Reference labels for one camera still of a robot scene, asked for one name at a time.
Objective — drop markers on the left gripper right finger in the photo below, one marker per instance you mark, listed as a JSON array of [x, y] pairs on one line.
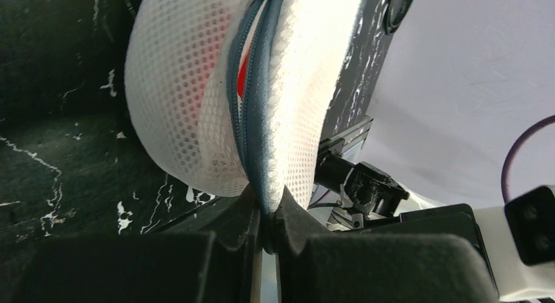
[[432, 255]]

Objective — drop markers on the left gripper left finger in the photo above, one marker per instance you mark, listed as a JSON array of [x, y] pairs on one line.
[[219, 262]]

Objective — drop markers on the red bra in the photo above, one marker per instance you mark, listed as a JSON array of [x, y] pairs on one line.
[[240, 87]]

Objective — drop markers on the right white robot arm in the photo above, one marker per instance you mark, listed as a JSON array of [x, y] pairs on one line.
[[370, 201]]

